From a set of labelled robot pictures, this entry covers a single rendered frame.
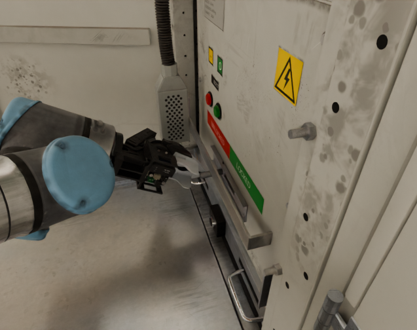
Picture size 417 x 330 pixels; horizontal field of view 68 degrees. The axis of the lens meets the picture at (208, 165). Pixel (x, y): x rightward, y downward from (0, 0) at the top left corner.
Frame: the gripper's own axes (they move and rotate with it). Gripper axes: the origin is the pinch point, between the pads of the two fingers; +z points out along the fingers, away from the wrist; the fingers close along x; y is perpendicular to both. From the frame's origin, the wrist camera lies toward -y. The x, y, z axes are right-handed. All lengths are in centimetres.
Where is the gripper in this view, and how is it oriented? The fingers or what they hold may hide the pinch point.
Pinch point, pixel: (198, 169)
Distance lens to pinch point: 68.5
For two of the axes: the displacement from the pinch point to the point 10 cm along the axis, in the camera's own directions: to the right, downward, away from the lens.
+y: 2.8, 5.8, -7.7
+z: 8.3, 2.5, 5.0
